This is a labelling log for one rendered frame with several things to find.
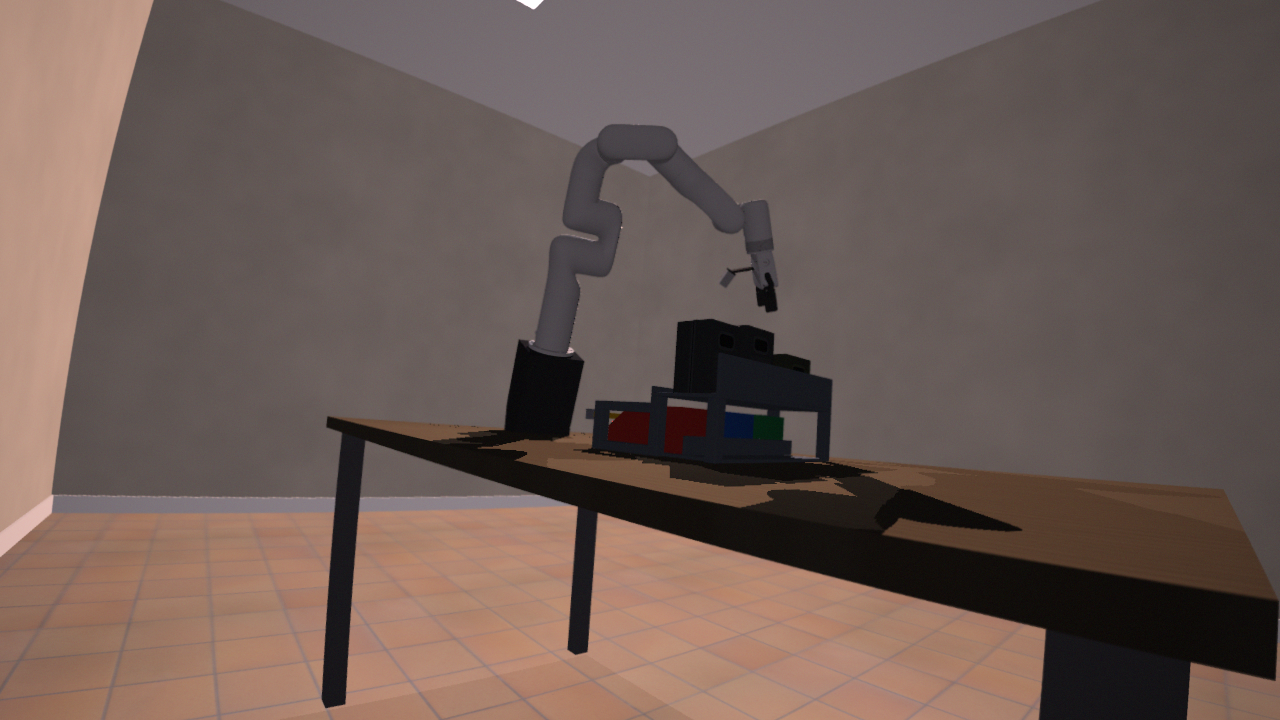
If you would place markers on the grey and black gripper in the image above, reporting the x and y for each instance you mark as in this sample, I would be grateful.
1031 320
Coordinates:
760 273

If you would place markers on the olive green case with orange latches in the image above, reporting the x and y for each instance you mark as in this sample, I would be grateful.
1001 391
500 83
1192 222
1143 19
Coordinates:
791 362

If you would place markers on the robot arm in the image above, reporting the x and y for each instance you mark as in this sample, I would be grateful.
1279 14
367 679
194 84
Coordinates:
570 255

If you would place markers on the blue bin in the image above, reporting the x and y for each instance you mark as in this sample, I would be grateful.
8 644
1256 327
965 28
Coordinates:
739 425

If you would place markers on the dark grey metal shelf rack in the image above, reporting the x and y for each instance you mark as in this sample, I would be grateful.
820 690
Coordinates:
737 378

